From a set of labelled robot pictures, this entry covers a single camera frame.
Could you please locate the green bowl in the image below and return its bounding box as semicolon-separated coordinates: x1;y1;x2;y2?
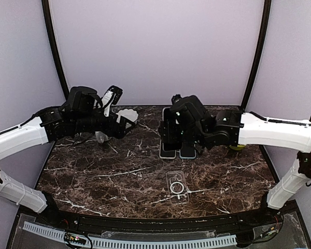
229;145;246;151

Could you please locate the black frame post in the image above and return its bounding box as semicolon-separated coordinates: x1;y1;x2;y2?
240;0;272;110
41;0;69;99

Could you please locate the white slotted cable duct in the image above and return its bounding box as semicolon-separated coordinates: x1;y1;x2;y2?
22;222;237;249

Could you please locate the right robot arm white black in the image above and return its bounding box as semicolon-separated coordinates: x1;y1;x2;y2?
158;94;311;225

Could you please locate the right black frame post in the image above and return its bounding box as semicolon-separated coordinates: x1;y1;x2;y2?
240;0;272;110

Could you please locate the purple phone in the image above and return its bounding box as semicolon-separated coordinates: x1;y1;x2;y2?
180;146;196;158

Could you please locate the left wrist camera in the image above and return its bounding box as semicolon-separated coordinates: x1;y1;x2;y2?
101;86;123;117

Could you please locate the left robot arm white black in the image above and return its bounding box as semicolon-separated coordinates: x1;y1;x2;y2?
0;86;138;226

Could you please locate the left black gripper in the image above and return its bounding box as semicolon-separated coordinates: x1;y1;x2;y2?
73;107;136;140

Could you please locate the floral white mug yellow inside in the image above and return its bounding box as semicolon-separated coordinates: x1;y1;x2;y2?
95;131;111;144

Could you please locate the white scalloped bowl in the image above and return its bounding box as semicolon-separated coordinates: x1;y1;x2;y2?
116;109;139;124

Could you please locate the transparent clear phone case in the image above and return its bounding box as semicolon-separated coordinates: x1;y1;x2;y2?
166;171;189;205

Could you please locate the light blue phone case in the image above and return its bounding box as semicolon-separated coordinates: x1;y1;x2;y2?
179;145;197;160

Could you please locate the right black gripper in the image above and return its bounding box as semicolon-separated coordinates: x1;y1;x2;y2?
159;119;208;146

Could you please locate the clear white phone case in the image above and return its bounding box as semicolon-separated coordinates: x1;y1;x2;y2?
159;142;177;160

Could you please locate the left black frame post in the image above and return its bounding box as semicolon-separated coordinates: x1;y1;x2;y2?
41;0;69;99

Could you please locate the white phone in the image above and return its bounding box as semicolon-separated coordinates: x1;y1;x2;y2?
162;107;178;125

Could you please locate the black phone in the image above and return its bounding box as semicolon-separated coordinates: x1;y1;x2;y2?
160;144;176;158

